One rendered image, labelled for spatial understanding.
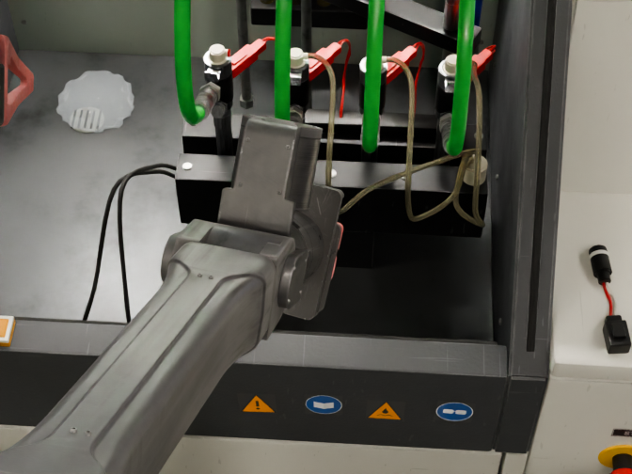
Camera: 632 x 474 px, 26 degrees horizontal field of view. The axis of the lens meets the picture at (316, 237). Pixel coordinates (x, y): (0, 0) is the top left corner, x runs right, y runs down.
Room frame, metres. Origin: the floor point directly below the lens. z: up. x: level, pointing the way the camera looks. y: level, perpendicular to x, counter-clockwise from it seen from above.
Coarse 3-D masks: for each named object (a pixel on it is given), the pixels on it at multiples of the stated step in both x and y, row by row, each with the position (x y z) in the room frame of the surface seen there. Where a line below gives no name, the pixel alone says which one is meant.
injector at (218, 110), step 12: (204, 60) 0.98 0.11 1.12; (228, 60) 0.98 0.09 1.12; (228, 72) 0.98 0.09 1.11; (216, 84) 0.97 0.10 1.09; (228, 84) 0.98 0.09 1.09; (228, 96) 0.98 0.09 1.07; (216, 108) 0.96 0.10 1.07; (228, 108) 0.98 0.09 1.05; (216, 120) 0.98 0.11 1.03; (228, 120) 0.98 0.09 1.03; (216, 132) 0.98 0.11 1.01; (228, 132) 0.98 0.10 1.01; (216, 144) 0.98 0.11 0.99; (228, 144) 0.98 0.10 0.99
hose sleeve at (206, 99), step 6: (204, 90) 0.91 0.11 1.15; (210, 90) 0.92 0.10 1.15; (198, 96) 0.90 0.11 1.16; (204, 96) 0.89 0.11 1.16; (210, 96) 0.90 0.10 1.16; (216, 96) 0.92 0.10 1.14; (198, 102) 0.87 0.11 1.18; (204, 102) 0.87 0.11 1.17; (210, 102) 0.89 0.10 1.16; (204, 108) 0.86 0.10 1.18; (210, 108) 0.87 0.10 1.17
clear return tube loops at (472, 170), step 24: (408, 72) 0.97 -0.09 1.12; (480, 96) 0.94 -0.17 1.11; (408, 120) 0.92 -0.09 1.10; (480, 120) 0.91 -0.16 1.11; (408, 144) 0.89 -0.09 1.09; (480, 144) 0.89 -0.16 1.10; (408, 168) 0.87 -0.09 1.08; (480, 168) 0.87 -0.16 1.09; (360, 192) 0.90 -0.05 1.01; (408, 192) 0.86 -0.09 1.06; (456, 192) 0.90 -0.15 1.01; (408, 216) 0.86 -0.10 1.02; (480, 216) 0.85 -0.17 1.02
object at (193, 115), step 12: (180, 0) 0.84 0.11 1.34; (180, 12) 0.83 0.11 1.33; (180, 24) 0.83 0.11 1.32; (180, 36) 0.82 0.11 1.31; (180, 48) 0.82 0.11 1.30; (180, 60) 0.81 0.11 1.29; (180, 72) 0.81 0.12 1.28; (180, 84) 0.81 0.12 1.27; (180, 96) 0.81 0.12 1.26; (192, 96) 0.81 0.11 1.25; (180, 108) 0.81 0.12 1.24; (192, 108) 0.81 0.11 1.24; (192, 120) 0.82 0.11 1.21
